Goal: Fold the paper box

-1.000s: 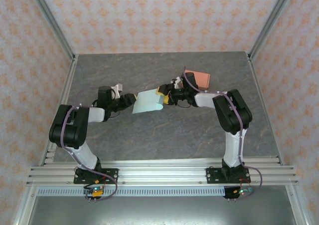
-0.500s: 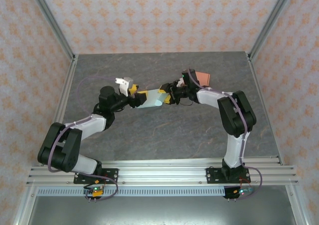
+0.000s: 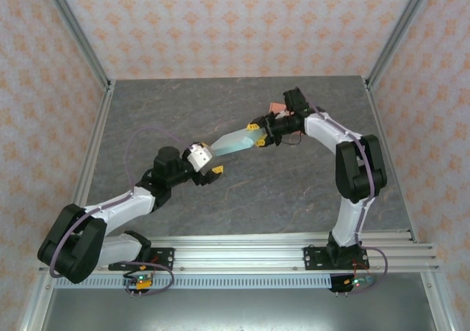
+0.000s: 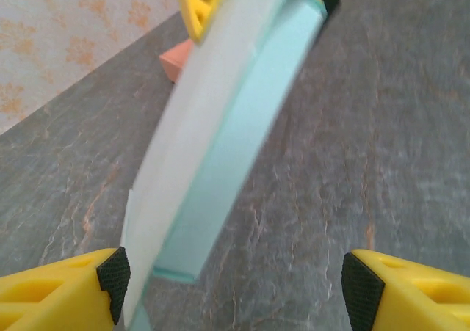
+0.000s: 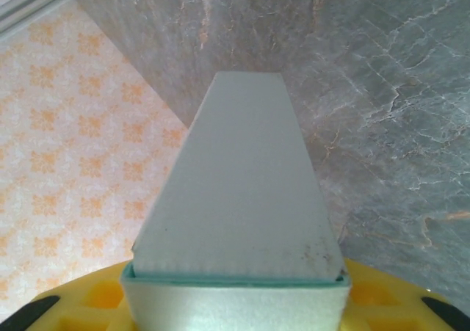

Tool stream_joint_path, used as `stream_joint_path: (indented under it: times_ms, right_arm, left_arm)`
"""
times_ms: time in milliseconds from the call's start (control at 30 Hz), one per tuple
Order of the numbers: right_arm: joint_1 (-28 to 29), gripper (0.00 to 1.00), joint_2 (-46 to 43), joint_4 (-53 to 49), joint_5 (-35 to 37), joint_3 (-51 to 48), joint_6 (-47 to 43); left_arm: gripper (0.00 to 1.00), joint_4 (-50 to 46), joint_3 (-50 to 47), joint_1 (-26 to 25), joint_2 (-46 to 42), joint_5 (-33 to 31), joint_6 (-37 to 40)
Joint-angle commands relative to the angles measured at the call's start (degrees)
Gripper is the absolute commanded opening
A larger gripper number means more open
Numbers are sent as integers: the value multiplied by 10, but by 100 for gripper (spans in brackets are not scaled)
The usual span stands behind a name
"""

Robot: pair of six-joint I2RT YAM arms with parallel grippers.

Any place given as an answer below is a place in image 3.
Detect light blue paper box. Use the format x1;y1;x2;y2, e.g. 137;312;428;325
209;127;264;159

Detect grey metal sheet panel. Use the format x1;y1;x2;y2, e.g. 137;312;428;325
40;288;438;331

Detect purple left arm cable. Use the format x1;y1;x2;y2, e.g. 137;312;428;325
49;127;192;297

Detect aluminium mounting rail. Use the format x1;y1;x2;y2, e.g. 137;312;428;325
38;235;441;273

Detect aluminium table side rail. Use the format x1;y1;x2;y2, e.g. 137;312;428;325
363;76;419;244
58;80;117;244

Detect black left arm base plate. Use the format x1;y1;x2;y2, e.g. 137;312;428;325
108;247;176;272

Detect slotted grey cable duct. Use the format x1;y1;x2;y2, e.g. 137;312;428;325
54;274;333;290

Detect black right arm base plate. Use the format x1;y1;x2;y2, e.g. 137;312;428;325
303;246;368;272

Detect aluminium frame post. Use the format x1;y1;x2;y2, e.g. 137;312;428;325
38;0;113;92
365;0;438;92

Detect aluminium frame bar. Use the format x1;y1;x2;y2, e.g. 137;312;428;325
20;272;56;331
420;272;455;331

